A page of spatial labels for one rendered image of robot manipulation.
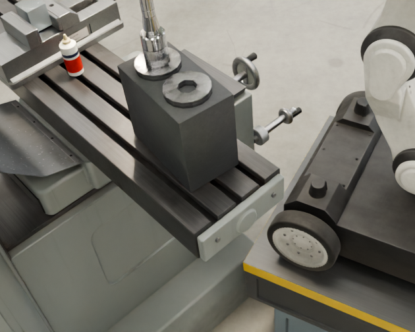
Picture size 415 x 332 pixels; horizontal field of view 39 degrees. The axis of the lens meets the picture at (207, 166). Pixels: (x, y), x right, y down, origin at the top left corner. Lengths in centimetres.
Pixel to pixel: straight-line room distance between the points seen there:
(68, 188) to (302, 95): 162
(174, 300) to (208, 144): 90
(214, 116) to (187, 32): 223
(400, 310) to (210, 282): 60
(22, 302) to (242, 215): 61
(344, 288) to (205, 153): 73
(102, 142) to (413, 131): 75
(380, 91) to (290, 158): 117
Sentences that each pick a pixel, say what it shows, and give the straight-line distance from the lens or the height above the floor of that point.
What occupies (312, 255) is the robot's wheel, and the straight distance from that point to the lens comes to 164.
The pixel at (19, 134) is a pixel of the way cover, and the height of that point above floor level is 90.
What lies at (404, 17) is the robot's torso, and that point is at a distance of 132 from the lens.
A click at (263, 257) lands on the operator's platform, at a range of 171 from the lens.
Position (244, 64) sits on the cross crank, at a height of 71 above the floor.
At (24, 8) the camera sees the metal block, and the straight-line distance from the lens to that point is 150.
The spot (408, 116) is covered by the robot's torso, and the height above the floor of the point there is 84.
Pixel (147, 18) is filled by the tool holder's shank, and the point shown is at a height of 126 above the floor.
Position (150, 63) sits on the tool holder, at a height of 117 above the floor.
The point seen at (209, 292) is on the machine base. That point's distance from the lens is 190.
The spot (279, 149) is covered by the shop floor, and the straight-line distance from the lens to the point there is 254.
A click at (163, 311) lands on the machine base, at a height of 20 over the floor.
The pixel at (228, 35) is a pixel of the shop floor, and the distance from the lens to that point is 320.
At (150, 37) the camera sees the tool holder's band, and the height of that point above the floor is 122.
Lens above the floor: 182
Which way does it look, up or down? 47 degrees down
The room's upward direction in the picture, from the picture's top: 7 degrees counter-clockwise
